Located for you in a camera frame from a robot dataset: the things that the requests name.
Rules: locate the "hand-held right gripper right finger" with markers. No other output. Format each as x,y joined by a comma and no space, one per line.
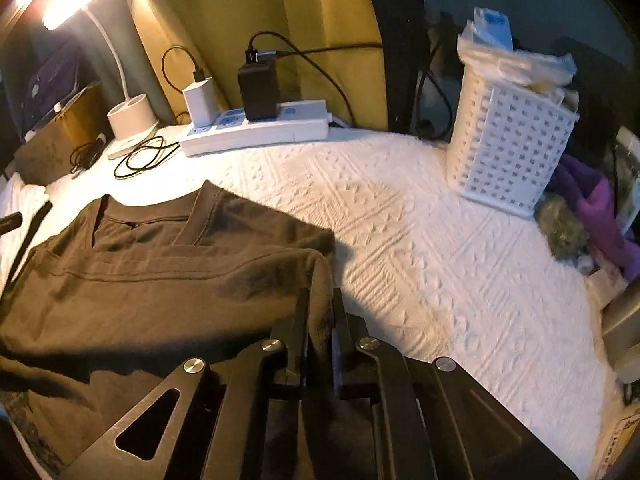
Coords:
335,360

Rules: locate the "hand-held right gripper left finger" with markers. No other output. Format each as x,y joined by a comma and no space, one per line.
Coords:
301,332

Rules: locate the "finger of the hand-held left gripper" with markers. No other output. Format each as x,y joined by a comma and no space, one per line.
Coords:
11,223

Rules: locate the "brown t-shirt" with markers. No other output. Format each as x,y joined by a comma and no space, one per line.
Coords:
150,300

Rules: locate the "cardboard box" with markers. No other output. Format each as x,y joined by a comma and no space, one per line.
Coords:
55,145

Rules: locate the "white desk lamp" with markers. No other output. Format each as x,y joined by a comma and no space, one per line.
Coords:
131,117

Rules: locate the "white power strip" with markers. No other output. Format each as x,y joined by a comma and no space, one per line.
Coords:
260,132

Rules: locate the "white charger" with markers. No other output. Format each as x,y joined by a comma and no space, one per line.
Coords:
199,102

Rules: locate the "black charger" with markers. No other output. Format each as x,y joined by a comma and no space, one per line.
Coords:
257,92

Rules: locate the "grey fuzzy toy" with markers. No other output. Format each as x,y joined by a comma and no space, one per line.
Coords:
562,227

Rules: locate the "white plastic basket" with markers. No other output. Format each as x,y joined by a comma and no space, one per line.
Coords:
510,150

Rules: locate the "stainless steel tumbler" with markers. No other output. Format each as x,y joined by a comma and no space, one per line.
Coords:
622,335

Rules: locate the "purple cloth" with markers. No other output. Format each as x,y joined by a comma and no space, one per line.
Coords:
595,205

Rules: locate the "yellow curtain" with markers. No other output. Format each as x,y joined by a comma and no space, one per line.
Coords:
310,5

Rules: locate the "clear plastic bags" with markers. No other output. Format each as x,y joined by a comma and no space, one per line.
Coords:
525,67

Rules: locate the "blue and white packet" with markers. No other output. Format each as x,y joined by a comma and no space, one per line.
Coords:
492,27

